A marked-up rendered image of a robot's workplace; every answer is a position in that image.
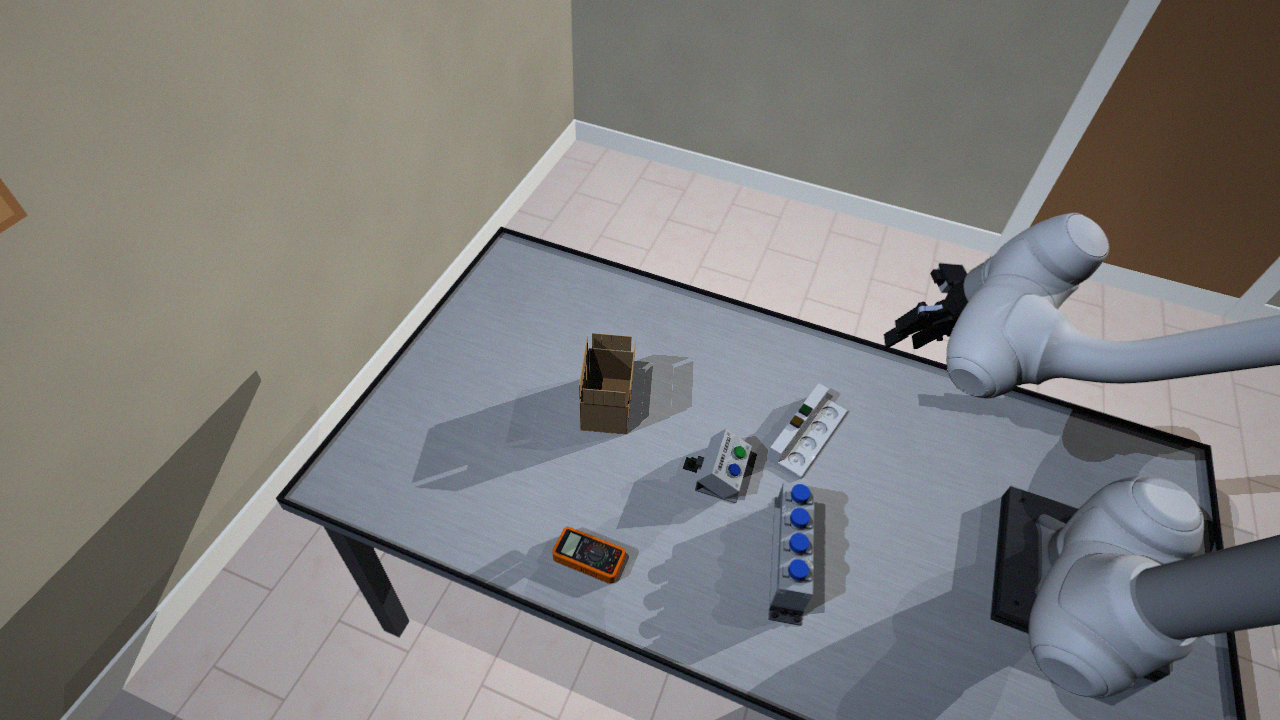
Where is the orange digital multimeter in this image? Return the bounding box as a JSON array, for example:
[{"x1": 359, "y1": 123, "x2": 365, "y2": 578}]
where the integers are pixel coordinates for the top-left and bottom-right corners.
[{"x1": 552, "y1": 527, "x2": 625, "y2": 584}]

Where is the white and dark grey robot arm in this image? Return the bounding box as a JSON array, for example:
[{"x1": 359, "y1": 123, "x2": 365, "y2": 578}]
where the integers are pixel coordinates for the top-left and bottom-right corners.
[{"x1": 931, "y1": 213, "x2": 1280, "y2": 698}]

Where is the white key panel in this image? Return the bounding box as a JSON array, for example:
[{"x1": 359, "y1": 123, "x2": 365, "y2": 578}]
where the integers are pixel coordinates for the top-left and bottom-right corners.
[{"x1": 684, "y1": 429, "x2": 753, "y2": 503}]

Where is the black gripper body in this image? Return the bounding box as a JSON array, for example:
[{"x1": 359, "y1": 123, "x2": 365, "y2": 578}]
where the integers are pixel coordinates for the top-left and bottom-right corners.
[{"x1": 934, "y1": 281, "x2": 968, "y2": 322}]

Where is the brown cardboard box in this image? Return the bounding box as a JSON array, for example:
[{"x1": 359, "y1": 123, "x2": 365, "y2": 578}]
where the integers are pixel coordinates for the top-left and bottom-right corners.
[{"x1": 579, "y1": 333, "x2": 636, "y2": 434}]

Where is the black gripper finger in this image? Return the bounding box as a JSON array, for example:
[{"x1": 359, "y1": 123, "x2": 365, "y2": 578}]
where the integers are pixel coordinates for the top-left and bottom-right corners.
[
  {"x1": 913, "y1": 320, "x2": 957, "y2": 348},
  {"x1": 884, "y1": 302, "x2": 955, "y2": 348}
]

